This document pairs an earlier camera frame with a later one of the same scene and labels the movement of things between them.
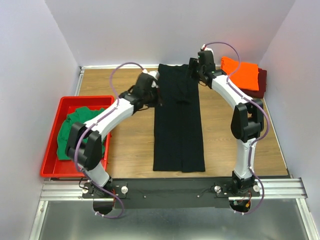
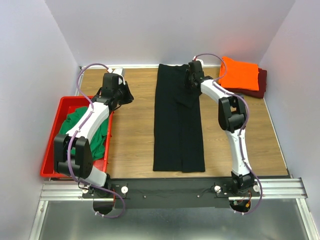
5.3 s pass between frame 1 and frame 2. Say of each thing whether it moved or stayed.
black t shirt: stayed
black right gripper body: moved
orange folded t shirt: stayed
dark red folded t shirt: stayed
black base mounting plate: stayed
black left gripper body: moved
